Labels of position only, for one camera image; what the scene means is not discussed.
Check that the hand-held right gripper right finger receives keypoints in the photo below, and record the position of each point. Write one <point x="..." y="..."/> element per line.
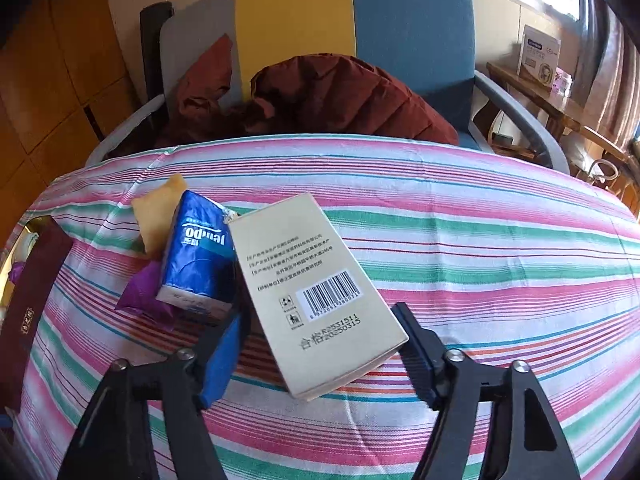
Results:
<point x="417" y="360"/>

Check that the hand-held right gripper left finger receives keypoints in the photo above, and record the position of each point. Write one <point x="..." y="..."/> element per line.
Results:
<point x="222" y="360"/>

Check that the blue tissue pack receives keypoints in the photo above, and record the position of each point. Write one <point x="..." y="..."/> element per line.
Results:
<point x="200" y="250"/>

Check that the beige barcode box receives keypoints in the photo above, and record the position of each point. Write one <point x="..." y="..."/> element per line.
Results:
<point x="310" y="285"/>

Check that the yellow sponge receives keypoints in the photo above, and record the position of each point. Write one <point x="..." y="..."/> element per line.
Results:
<point x="155" y="215"/>

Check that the purple packet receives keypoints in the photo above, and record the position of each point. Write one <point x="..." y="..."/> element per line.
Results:
<point x="145" y="295"/>

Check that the striped bed sheet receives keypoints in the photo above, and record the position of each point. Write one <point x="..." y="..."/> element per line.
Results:
<point x="475" y="260"/>

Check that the dark red box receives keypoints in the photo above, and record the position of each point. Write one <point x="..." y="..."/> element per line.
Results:
<point x="30" y="300"/>

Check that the maroon jacket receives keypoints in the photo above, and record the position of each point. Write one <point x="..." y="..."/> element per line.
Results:
<point x="340" y="95"/>

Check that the wooden table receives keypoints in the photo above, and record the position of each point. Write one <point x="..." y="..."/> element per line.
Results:
<point x="565" y="110"/>

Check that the small pink box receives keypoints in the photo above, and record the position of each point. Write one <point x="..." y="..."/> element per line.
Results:
<point x="562" y="82"/>

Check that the white printed box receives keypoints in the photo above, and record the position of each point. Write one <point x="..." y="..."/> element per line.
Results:
<point x="540" y="55"/>

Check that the grey yellow blue armchair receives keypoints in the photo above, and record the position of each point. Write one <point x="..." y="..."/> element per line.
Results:
<point x="410" y="25"/>

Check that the striped curtain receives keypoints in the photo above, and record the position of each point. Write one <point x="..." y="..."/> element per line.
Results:
<point x="610" y="60"/>

